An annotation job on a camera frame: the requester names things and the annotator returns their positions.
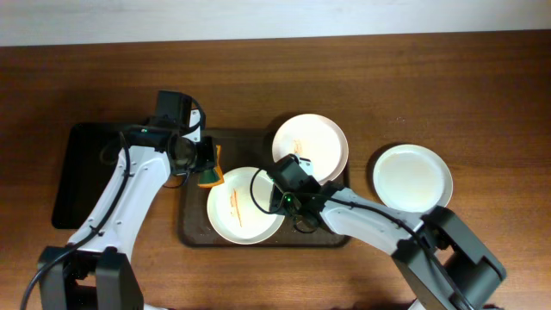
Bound brown serving tray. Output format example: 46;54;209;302
177;128;350;248

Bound green and orange sponge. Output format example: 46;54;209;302
197;145;224;189

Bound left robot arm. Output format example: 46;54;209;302
21;90;224;309

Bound cream white plate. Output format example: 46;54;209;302
272;114;349;184

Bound pale green plate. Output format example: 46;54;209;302
207;167;284;245

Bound black plastic tray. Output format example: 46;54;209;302
51;122;131;229

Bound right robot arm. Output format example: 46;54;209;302
267;155;506;309

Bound pale blue plate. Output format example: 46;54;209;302
373;144;454;213

